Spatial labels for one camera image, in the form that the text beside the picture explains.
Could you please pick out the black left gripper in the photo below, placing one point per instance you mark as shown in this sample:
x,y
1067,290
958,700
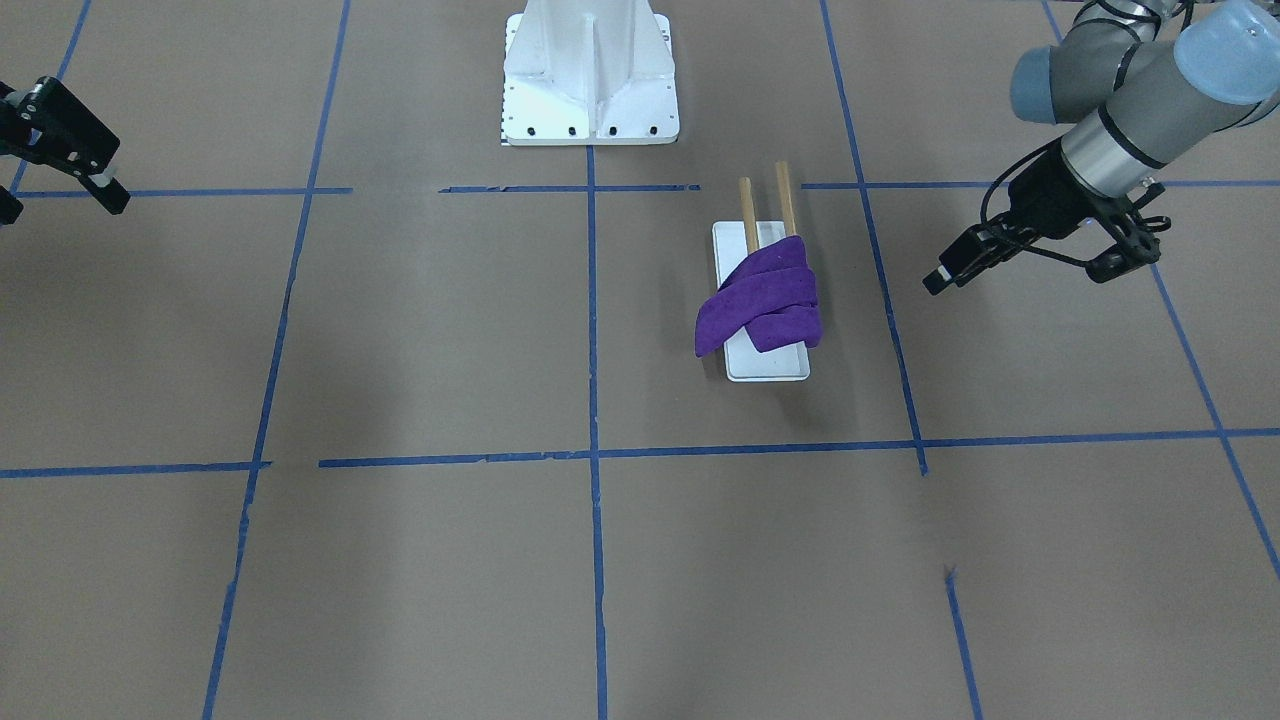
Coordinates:
x,y
1040,190

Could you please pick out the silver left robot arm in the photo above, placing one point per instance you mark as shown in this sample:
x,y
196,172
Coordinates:
x,y
1138,84

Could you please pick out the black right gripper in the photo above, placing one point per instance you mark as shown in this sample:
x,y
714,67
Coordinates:
x,y
60,128

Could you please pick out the white towel rack with dowels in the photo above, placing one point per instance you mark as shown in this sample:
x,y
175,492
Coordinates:
x,y
731,243

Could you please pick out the white camera pillar with base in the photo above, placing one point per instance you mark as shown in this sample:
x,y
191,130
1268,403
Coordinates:
x,y
589,73

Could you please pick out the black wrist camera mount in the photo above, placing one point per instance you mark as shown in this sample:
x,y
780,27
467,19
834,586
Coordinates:
x,y
1136,241

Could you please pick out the purple towel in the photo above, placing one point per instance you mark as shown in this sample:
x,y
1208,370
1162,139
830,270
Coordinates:
x,y
773,294

